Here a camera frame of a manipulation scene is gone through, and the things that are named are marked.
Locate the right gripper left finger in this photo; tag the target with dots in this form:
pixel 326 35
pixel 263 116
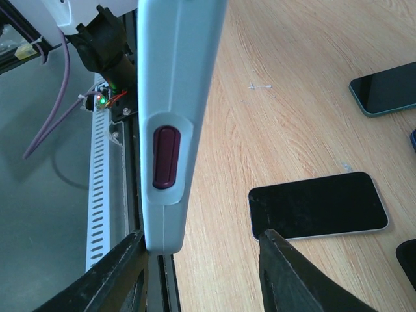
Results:
pixel 117 282

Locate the dark green phone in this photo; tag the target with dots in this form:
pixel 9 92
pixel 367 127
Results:
pixel 385 92

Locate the black phone case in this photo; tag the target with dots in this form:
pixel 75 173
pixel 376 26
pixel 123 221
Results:
pixel 405 254

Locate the light blue slotted cable duct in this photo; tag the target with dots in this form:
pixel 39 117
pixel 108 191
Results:
pixel 98 216

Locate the black phone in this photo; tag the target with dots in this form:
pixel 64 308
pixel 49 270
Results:
pixel 324 206

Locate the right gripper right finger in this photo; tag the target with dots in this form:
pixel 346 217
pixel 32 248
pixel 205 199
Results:
pixel 290 282

